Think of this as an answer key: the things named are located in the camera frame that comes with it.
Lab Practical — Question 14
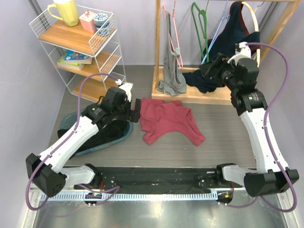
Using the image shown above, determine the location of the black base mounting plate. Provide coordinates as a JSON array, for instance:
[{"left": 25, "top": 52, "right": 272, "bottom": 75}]
[{"left": 85, "top": 167, "right": 241, "bottom": 194}]

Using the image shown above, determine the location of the blue white patterned cup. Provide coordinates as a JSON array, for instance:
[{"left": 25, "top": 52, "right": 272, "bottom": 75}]
[{"left": 93, "top": 13, "right": 110, "bottom": 36}]

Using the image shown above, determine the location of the pink small box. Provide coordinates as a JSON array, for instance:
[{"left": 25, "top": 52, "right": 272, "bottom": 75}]
[{"left": 79, "top": 10, "right": 96, "bottom": 33}]

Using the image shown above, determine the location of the wooden clothes rack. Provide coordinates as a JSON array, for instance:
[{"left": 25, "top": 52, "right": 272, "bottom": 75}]
[{"left": 152, "top": 0, "right": 301, "bottom": 105}]

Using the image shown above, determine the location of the yellow mug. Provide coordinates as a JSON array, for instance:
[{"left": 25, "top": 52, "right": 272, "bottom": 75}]
[{"left": 47, "top": 0, "right": 79, "bottom": 27}]

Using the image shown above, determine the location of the cream white hanger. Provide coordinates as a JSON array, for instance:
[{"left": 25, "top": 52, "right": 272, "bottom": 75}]
[{"left": 241, "top": 1, "right": 261, "bottom": 67}]

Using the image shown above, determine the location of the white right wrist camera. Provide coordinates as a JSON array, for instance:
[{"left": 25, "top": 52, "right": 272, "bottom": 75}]
[{"left": 228, "top": 42, "right": 251, "bottom": 65}]

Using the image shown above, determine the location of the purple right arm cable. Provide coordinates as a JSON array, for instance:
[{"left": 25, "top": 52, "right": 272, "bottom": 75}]
[{"left": 217, "top": 42, "right": 297, "bottom": 212}]

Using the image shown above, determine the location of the green cover book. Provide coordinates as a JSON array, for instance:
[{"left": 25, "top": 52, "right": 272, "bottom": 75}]
[{"left": 57, "top": 56, "right": 84, "bottom": 70}]

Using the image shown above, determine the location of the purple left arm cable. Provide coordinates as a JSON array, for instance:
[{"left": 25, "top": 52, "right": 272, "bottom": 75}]
[{"left": 25, "top": 73, "right": 122, "bottom": 211}]

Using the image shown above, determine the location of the blue cover book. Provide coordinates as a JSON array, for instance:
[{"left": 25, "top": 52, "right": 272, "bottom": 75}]
[{"left": 65, "top": 50, "right": 92, "bottom": 65}]

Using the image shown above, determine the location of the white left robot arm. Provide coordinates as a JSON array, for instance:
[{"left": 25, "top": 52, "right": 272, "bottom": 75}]
[{"left": 26, "top": 83, "right": 141, "bottom": 197}]

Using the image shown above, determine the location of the green hanger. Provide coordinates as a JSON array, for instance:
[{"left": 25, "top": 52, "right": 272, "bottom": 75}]
[{"left": 191, "top": 2, "right": 209, "bottom": 64}]

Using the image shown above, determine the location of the light blue hanger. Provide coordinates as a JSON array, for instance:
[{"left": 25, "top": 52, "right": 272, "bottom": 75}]
[{"left": 201, "top": 0, "right": 230, "bottom": 64}]

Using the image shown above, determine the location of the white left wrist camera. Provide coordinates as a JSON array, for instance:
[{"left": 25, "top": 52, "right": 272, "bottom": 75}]
[{"left": 115, "top": 79, "right": 133, "bottom": 102}]

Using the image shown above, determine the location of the pink hanger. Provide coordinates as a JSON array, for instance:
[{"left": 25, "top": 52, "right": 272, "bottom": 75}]
[{"left": 162, "top": 0, "right": 184, "bottom": 69}]

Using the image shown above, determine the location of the slotted aluminium cable rail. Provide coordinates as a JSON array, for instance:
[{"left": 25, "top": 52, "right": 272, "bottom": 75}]
[{"left": 48, "top": 191, "right": 218, "bottom": 201}]

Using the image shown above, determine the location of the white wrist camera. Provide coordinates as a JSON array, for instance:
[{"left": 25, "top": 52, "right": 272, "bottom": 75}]
[
  {"left": 115, "top": 79, "right": 133, "bottom": 102},
  {"left": 228, "top": 42, "right": 251, "bottom": 65}
]

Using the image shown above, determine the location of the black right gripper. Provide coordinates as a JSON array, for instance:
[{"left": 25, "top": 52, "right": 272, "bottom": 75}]
[{"left": 199, "top": 53, "right": 240, "bottom": 92}]

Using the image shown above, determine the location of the grey tank top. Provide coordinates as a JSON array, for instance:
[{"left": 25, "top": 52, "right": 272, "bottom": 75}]
[{"left": 157, "top": 13, "right": 187, "bottom": 96}]

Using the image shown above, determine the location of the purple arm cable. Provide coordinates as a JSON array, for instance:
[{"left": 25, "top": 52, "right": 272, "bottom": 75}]
[
  {"left": 25, "top": 73, "right": 122, "bottom": 211},
  {"left": 217, "top": 42, "right": 297, "bottom": 212}
]

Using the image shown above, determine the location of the teal plastic laundry basin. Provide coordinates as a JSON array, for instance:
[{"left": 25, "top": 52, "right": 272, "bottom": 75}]
[{"left": 57, "top": 112, "right": 133, "bottom": 157}]

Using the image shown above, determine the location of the white wire wooden shelf rack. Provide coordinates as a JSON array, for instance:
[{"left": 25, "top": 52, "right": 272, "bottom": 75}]
[{"left": 29, "top": 5, "right": 126, "bottom": 101}]

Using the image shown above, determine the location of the navy tank top red trim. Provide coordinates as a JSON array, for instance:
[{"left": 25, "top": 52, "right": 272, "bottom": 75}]
[{"left": 183, "top": 1, "right": 260, "bottom": 94}]

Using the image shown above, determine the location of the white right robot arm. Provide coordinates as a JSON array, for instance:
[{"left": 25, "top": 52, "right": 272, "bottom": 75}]
[{"left": 200, "top": 53, "right": 299, "bottom": 197}]

